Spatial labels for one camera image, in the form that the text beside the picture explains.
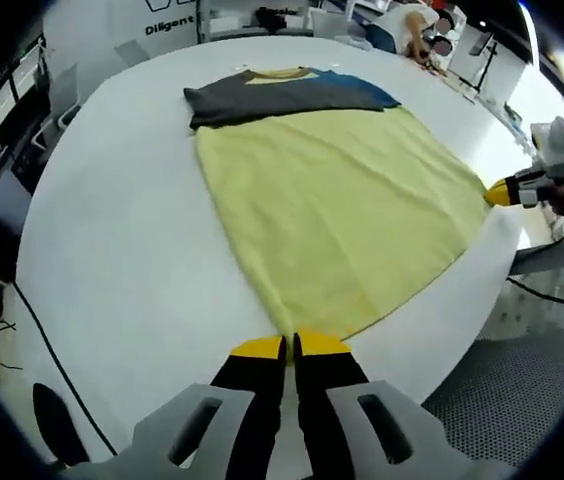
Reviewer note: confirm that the long ceiling light strip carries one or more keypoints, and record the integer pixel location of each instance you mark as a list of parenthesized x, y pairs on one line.
[(534, 50)]

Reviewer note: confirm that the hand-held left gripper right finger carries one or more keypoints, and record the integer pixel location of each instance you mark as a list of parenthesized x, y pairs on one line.
[(329, 400)]

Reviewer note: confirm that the black oval object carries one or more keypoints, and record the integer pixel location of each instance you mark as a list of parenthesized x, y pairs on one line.
[(57, 425)]

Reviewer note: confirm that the grey office chair with armrests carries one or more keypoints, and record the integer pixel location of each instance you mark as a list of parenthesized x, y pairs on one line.
[(69, 82)]

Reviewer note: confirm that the black tripod stand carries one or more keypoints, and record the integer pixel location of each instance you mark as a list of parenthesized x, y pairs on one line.
[(479, 45)]

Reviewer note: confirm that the yellow grey blue garment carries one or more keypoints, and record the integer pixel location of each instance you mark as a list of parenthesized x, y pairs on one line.
[(337, 200)]

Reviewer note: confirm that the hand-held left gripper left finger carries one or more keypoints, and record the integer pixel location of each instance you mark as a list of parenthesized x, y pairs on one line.
[(257, 400)]

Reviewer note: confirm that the grey metal shelf rack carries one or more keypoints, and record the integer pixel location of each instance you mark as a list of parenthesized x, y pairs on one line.
[(272, 31)]

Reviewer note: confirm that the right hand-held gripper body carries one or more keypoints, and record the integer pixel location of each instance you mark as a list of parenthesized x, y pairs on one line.
[(559, 155)]

